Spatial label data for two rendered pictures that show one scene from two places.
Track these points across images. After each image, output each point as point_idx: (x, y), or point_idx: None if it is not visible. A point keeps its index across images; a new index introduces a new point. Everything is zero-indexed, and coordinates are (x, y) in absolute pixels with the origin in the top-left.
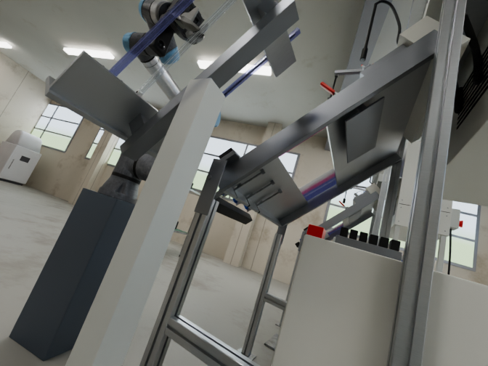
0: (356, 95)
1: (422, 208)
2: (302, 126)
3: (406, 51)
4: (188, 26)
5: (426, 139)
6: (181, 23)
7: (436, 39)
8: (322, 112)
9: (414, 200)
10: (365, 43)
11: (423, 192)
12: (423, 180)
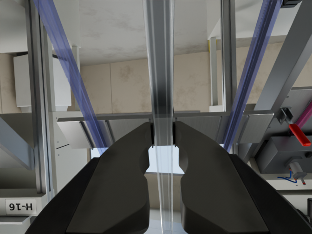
0: (259, 107)
1: (222, 24)
2: (288, 54)
3: (245, 151)
4: (129, 132)
5: (224, 67)
6: (111, 158)
7: (237, 154)
8: (275, 83)
9: (227, 28)
10: (311, 226)
11: (223, 34)
12: (223, 41)
